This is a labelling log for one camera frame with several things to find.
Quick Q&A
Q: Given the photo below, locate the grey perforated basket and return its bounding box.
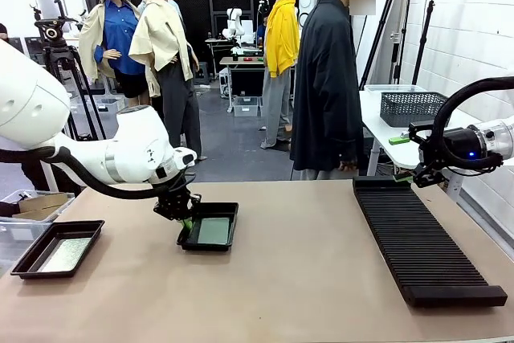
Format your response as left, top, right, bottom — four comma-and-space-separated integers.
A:
379, 92, 450, 129

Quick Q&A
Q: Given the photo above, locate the white round device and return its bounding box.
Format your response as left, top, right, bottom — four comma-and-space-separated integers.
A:
297, 0, 320, 25

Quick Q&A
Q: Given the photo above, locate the black slotted PCB rack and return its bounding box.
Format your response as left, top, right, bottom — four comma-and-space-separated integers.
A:
352, 176, 509, 308

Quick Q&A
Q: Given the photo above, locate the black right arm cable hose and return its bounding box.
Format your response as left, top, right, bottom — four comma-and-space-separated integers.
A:
433, 76, 514, 171

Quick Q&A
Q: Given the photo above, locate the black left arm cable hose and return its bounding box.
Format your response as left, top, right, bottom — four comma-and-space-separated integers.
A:
0, 145, 190, 201

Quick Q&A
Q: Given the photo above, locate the large clear plastic bin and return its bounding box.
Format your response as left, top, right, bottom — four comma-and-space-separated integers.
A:
0, 189, 77, 263

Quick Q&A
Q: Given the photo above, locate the mannequin with cream jacket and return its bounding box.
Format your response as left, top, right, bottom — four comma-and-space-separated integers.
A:
128, 0, 208, 161

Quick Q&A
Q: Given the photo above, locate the black ESD tray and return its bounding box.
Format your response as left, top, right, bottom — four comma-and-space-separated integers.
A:
10, 219, 106, 280
177, 202, 239, 252

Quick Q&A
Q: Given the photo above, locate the clear plastic storage bin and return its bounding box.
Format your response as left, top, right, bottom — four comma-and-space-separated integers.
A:
86, 96, 126, 115
232, 96, 262, 118

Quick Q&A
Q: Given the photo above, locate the thin black stand pole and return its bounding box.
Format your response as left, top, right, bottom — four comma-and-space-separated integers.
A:
411, 0, 437, 86

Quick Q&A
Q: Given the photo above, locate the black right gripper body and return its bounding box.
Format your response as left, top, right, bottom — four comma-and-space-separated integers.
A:
419, 128, 481, 167

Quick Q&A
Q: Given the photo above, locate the white side table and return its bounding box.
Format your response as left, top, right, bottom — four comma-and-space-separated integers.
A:
359, 90, 514, 183

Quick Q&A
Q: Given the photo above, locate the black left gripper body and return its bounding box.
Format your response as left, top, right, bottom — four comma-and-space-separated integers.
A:
152, 180, 202, 222

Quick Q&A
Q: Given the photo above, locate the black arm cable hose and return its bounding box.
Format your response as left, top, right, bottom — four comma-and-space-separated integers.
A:
433, 76, 514, 171
0, 145, 190, 201

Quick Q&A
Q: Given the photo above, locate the shallow clear plastic bin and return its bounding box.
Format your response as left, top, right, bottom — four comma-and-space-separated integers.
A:
363, 84, 426, 94

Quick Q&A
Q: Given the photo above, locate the dark stool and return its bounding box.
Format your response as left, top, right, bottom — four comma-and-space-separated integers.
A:
194, 61, 210, 86

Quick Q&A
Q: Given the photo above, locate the person in dark shirt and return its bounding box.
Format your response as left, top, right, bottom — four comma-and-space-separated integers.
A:
289, 0, 387, 182

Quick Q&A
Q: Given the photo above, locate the black light stand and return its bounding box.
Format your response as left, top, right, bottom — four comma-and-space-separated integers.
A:
359, 0, 417, 91

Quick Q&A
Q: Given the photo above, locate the mannequin with blue shirt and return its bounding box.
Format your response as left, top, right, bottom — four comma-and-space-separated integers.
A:
78, 0, 164, 119

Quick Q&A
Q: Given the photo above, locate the brown cardboard box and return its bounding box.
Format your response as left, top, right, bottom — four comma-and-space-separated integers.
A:
11, 192, 69, 222

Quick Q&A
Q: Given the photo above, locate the mannequin with yellow hoodie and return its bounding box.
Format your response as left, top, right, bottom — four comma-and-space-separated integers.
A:
259, 0, 300, 150

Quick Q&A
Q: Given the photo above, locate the background work table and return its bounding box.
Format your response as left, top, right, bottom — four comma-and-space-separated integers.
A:
219, 55, 268, 113

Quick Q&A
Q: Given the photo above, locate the person's right forearm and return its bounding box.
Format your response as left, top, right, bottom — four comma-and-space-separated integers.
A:
332, 117, 365, 165

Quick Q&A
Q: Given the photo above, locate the black camera tripod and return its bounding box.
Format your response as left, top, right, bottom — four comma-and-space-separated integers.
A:
30, 0, 108, 141

